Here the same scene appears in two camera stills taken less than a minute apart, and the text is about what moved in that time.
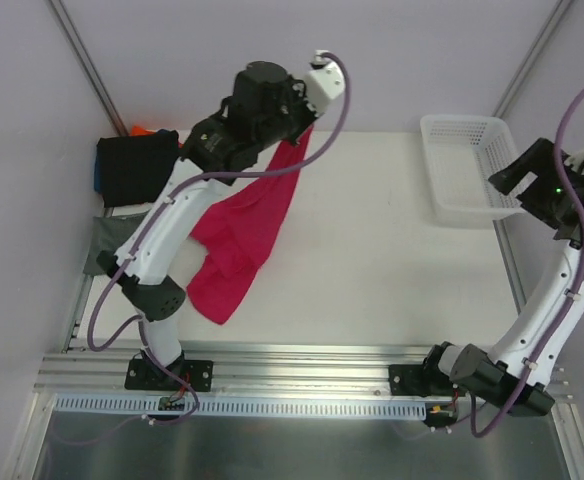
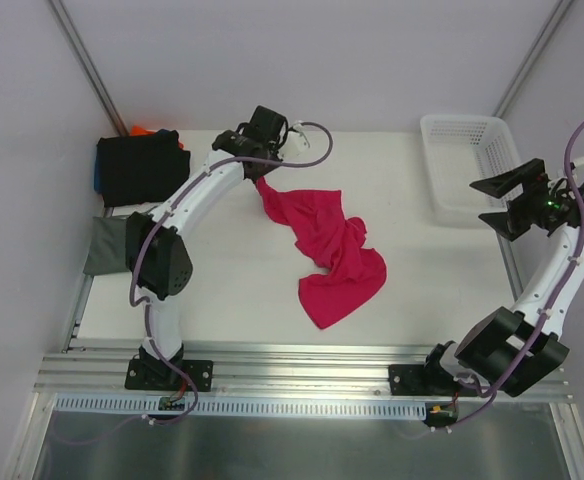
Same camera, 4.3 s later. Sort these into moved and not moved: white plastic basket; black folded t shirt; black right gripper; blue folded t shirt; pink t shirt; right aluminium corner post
Moved: pink t shirt; black right gripper
Not moved: right aluminium corner post; black folded t shirt; blue folded t shirt; white plastic basket
